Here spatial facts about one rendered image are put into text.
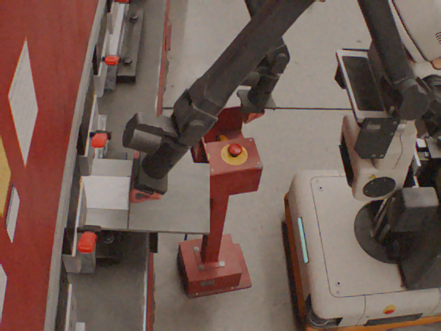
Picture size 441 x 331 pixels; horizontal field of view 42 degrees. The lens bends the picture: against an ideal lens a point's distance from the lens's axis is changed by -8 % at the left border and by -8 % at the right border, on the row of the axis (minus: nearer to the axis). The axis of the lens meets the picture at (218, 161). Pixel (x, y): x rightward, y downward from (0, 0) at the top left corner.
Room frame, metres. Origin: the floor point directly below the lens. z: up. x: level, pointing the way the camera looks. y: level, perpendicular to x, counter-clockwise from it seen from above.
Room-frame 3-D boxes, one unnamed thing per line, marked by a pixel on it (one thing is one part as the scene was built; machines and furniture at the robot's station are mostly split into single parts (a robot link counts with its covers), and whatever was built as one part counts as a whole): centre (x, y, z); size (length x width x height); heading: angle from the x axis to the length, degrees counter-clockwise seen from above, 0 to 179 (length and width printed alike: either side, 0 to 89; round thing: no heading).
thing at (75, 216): (0.51, 0.26, 1.26); 0.15 x 0.09 x 0.17; 7
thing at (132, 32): (1.34, 0.30, 0.89); 0.30 x 0.05 x 0.03; 7
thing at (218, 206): (1.11, -0.01, 0.39); 0.05 x 0.05 x 0.54; 20
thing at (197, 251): (1.11, -0.01, 0.13); 0.10 x 0.10 x 0.01; 20
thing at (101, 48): (0.91, 0.30, 1.26); 0.15 x 0.09 x 0.17; 7
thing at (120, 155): (0.78, 0.23, 0.89); 0.30 x 0.05 x 0.03; 7
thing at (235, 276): (1.12, -0.04, 0.06); 0.25 x 0.20 x 0.12; 110
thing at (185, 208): (0.75, 0.14, 1.00); 0.26 x 0.18 x 0.01; 97
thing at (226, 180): (1.11, -0.01, 0.75); 0.20 x 0.16 x 0.18; 20
